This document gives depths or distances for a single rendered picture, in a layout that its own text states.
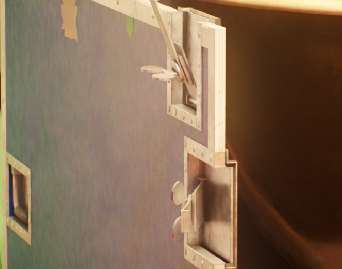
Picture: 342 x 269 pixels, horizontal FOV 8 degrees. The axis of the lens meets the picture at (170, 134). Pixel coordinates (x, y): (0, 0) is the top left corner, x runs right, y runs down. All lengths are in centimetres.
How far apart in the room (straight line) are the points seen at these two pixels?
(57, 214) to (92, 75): 27
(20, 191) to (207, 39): 101
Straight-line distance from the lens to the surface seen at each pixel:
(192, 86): 264
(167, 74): 262
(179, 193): 259
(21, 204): 352
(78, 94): 310
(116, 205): 294
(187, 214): 253
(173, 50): 262
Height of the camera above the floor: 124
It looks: 9 degrees down
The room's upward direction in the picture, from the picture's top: straight up
